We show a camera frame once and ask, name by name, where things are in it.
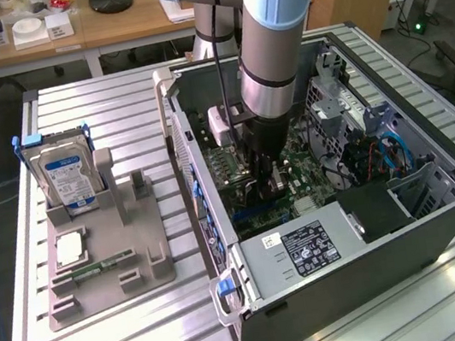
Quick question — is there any grey metal disk bay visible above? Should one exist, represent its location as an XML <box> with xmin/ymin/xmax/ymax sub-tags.
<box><xmin>384</xmin><ymin>156</ymin><xmax>455</xmax><ymax>226</ymax></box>

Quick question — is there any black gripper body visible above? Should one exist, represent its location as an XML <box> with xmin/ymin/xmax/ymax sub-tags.
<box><xmin>239</xmin><ymin>110</ymin><xmax>297</xmax><ymax>167</ymax></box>

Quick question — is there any blue expansion slot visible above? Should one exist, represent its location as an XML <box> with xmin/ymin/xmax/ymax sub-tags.
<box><xmin>230</xmin><ymin>206</ymin><xmax>264</xmax><ymax>224</ymax></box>

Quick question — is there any black plastic shroud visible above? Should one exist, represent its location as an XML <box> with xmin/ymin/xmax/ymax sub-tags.
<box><xmin>336</xmin><ymin>175</ymin><xmax>421</xmax><ymax>248</ymax></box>

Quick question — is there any grey parts rack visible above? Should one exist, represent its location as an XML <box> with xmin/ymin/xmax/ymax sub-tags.
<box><xmin>22</xmin><ymin>138</ymin><xmax>184</xmax><ymax>334</ymax></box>

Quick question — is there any red wire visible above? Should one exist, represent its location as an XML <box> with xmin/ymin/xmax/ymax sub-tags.
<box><xmin>361</xmin><ymin>138</ymin><xmax>399</xmax><ymax>183</ymax></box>

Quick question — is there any red small item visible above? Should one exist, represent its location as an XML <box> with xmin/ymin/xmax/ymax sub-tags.
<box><xmin>48</xmin><ymin>0</ymin><xmax>74</xmax><ymax>13</ymax></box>

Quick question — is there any grey power supply unit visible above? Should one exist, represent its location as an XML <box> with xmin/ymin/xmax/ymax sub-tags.
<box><xmin>233</xmin><ymin>197</ymin><xmax>374</xmax><ymax>303</ymax></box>

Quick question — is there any perforated metal drive cage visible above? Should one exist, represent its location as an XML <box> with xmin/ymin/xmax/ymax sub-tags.
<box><xmin>291</xmin><ymin>40</ymin><xmax>393</xmax><ymax>146</ymax></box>

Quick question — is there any plain white box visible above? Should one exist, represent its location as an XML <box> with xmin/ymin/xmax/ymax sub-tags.
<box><xmin>43</xmin><ymin>9</ymin><xmax>74</xmax><ymax>43</ymax></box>

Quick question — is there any device with green light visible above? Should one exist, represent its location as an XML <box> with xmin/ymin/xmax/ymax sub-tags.
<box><xmin>410</xmin><ymin>13</ymin><xmax>432</xmax><ymax>38</ymax></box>

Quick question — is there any blue wire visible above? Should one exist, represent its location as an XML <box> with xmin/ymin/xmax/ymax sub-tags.
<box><xmin>377</xmin><ymin>128</ymin><xmax>417</xmax><ymax>175</ymax></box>

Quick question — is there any hard disk blue label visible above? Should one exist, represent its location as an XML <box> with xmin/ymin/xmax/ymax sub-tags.
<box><xmin>22</xmin><ymin>132</ymin><xmax>110</xmax><ymax>222</ymax></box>

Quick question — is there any black open PC case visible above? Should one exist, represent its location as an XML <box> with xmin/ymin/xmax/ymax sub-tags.
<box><xmin>149</xmin><ymin>11</ymin><xmax>455</xmax><ymax>341</ymax></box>

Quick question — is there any white round container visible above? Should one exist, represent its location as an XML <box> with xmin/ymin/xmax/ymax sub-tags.
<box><xmin>10</xmin><ymin>15</ymin><xmax>52</xmax><ymax>52</ymax></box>

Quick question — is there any silver CPU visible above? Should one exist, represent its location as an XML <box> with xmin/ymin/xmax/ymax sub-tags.
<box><xmin>53</xmin><ymin>232</ymin><xmax>90</xmax><ymax>268</ymax></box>

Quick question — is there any green RAM stick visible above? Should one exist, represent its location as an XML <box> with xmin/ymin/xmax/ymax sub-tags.
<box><xmin>68</xmin><ymin>253</ymin><xmax>137</xmax><ymax>284</ymax></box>

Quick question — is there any green motherboard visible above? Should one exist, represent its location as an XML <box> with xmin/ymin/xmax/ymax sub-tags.
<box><xmin>187</xmin><ymin>90</ymin><xmax>344</xmax><ymax>246</ymax></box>

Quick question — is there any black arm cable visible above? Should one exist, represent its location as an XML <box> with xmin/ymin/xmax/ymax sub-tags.
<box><xmin>202</xmin><ymin>0</ymin><xmax>253</xmax><ymax>172</ymax></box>

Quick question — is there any hard drive with blue label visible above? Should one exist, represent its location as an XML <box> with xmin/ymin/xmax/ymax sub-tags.
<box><xmin>9</xmin><ymin>119</ymin><xmax>103</xmax><ymax>204</ymax></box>

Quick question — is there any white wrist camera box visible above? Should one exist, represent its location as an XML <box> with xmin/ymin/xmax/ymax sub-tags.
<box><xmin>206</xmin><ymin>101</ymin><xmax>250</xmax><ymax>149</ymax></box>

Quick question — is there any white paper stack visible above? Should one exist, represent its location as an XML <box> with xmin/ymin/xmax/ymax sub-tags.
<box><xmin>160</xmin><ymin>0</ymin><xmax>197</xmax><ymax>26</ymax></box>

